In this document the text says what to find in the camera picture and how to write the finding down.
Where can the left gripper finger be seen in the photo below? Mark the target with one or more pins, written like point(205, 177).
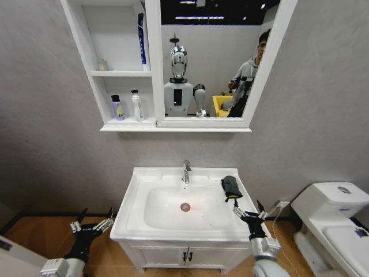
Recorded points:
point(76, 226)
point(105, 224)

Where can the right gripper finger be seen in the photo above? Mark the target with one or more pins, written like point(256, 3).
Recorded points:
point(263, 215)
point(238, 212)

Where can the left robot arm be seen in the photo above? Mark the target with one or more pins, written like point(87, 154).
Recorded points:
point(72, 267)

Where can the dark grey towel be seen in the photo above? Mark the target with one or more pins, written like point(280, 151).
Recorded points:
point(231, 187)

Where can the white ceramic washbasin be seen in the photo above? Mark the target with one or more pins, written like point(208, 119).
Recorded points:
point(161, 213)

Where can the white vanity cabinet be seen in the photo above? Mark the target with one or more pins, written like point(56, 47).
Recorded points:
point(161, 256)

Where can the cabinet mirror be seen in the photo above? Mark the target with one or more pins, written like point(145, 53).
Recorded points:
point(213, 57)

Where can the round metal sink drain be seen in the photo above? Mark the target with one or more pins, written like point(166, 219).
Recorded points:
point(185, 206)

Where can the chrome faucet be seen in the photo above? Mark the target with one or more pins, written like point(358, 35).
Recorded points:
point(186, 171)

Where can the white appliance with blue label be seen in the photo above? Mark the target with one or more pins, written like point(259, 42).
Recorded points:
point(17, 256)

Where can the white toilet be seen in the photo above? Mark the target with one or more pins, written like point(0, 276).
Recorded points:
point(331, 207)

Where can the chrome toilet flush button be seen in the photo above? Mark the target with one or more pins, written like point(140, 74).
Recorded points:
point(343, 189)

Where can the yellow bin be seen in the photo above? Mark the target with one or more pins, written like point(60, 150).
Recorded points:
point(220, 106)

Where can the purple bottle with black cap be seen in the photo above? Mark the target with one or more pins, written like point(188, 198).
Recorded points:
point(118, 109)

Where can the white bottle with black cap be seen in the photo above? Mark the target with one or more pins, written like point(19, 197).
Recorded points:
point(137, 108)

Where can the person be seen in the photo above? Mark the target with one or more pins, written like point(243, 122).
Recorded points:
point(245, 83)

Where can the small clear glass cup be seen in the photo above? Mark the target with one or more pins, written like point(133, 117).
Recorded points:
point(102, 65)

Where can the blue and white tube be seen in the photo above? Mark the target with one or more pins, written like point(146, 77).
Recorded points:
point(143, 43)

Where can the white wall socket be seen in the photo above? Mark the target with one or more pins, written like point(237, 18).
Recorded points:
point(282, 204)

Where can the white wall cabinet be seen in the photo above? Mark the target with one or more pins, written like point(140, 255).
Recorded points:
point(121, 43)

